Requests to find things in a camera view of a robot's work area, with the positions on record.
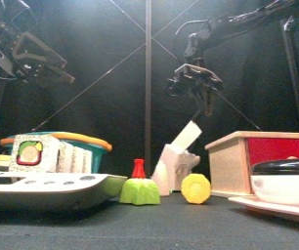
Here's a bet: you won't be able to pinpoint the toy sushi roll slice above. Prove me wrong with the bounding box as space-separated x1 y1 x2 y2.
8 134 62 174

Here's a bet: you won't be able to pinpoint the thin diagonal brace wire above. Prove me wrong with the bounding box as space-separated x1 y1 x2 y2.
30 0 202 133
108 0 263 132

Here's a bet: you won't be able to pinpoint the pink tray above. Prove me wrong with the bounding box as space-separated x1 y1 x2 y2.
229 194 299 227

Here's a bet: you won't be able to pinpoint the green toy lettuce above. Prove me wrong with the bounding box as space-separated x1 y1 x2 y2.
119 177 162 206

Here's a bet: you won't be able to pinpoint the small white toy bottle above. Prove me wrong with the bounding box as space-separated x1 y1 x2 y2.
151 160 172 197

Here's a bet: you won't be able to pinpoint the dark metal frame post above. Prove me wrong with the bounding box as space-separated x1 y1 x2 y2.
279 16 299 133

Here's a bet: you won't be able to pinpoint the thin vertical frame pole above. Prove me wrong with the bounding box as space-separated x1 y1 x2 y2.
144 0 152 179

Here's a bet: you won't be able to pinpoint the yellow round toy slice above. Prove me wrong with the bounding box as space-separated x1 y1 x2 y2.
180 173 212 205

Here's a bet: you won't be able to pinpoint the white toy tray green side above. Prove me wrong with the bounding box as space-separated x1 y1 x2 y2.
0 171 130 211

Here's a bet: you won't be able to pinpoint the toy cleaver white blade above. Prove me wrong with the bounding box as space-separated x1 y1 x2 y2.
170 108 204 154

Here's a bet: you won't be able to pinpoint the wooden box red panel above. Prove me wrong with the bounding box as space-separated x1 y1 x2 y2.
204 130 299 198

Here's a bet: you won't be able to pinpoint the teal bowl orange rim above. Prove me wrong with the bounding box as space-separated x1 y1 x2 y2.
0 131 114 174

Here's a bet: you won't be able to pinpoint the white pot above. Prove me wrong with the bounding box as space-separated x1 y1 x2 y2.
250 174 299 210

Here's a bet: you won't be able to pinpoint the white knife holder block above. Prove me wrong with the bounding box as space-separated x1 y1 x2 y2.
155 144 203 196

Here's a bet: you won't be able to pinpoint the white toy sushi slices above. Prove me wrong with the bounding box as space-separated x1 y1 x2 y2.
56 141 94 174

